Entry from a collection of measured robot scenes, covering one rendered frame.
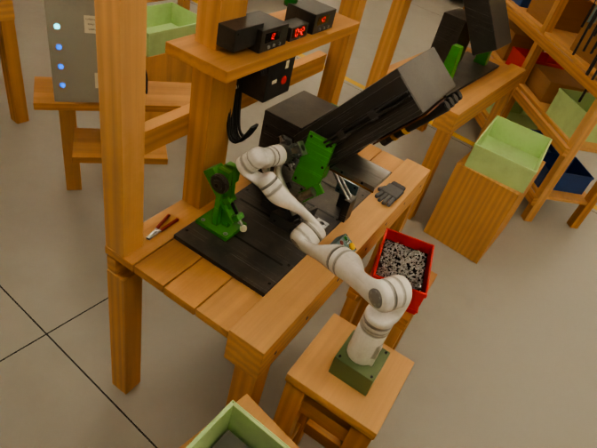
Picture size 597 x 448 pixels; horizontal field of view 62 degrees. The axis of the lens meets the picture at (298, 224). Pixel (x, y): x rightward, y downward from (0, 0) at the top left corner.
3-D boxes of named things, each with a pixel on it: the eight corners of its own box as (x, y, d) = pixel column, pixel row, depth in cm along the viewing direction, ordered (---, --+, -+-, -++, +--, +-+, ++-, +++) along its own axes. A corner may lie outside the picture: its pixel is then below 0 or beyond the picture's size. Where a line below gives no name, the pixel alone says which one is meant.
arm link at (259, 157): (276, 140, 170) (258, 152, 174) (251, 145, 157) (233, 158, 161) (286, 158, 170) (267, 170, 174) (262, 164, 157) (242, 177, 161)
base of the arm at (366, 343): (378, 348, 160) (396, 315, 149) (370, 370, 153) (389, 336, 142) (351, 335, 161) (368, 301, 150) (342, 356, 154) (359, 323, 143)
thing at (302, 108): (320, 171, 237) (338, 107, 216) (285, 197, 215) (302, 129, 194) (289, 154, 243) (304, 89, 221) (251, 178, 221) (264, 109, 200)
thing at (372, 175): (388, 178, 207) (391, 172, 205) (372, 194, 196) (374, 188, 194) (310, 137, 219) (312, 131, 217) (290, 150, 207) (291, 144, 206)
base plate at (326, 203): (391, 175, 251) (392, 172, 250) (264, 298, 173) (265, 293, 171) (321, 139, 264) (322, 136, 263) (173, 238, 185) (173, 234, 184)
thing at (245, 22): (261, 44, 166) (265, 22, 161) (233, 53, 155) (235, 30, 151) (244, 36, 168) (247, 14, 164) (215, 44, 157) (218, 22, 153)
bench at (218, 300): (377, 286, 317) (429, 172, 261) (228, 479, 210) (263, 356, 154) (287, 232, 338) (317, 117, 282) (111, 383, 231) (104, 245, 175)
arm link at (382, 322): (400, 266, 141) (380, 305, 152) (374, 274, 137) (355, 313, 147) (420, 290, 136) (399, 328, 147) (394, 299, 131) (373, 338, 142)
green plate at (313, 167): (324, 189, 200) (344, 141, 191) (315, 193, 193) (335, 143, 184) (300, 176, 204) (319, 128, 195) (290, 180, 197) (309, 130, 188)
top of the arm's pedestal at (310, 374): (410, 369, 172) (415, 362, 169) (372, 441, 148) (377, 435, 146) (331, 319, 181) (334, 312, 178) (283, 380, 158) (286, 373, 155)
